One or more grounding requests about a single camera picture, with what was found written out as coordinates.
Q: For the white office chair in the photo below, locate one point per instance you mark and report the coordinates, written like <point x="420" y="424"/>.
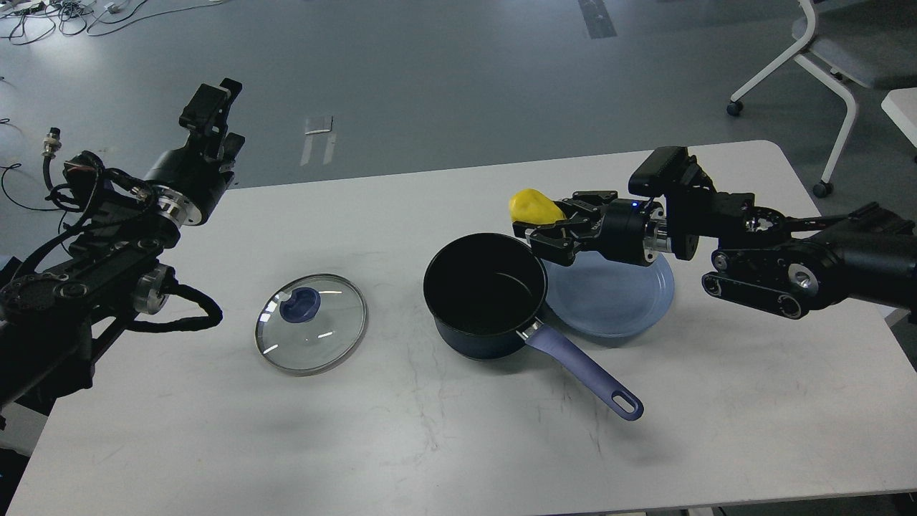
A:
<point x="870" y="43"/>

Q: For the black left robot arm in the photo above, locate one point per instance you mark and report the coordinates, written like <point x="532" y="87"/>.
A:
<point x="65" y="305"/>

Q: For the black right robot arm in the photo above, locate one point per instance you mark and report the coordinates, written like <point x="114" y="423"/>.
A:
<point x="765" y="260"/>

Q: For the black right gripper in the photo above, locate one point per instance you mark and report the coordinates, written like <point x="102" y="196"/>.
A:
<point x="595" y="221"/>

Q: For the white table corner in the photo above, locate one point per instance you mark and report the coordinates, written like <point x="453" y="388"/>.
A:
<point x="900" y="106"/>

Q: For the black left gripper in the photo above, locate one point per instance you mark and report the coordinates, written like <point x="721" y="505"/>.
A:
<point x="187" y="183"/>

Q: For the glass pot lid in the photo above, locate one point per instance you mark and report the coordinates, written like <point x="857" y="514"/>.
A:
<point x="312" y="324"/>

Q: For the blue plate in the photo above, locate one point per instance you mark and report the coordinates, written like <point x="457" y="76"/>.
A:
<point x="608" y="299"/>

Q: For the dark blue saucepan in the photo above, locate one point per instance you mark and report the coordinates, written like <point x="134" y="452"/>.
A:
<point x="485" y="290"/>

